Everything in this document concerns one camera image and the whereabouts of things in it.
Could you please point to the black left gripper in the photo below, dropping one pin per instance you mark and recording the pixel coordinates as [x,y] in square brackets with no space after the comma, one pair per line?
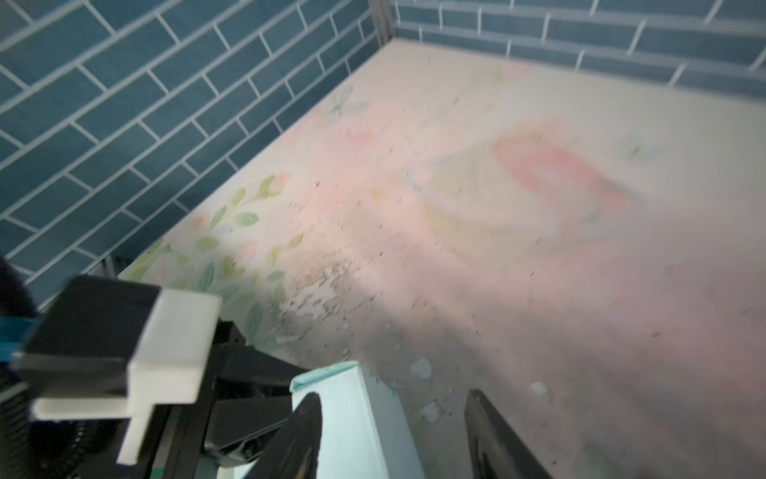
[224,428]

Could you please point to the light blue paper box sheet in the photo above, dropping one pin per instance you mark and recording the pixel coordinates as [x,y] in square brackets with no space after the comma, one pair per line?
[365,433]

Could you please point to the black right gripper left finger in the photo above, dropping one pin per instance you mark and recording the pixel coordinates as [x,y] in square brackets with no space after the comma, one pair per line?
[293,452]

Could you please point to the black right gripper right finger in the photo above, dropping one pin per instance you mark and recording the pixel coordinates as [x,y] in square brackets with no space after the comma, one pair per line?
[496,450]

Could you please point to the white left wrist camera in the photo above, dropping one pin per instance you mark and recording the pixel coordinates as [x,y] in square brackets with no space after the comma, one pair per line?
[112,349]

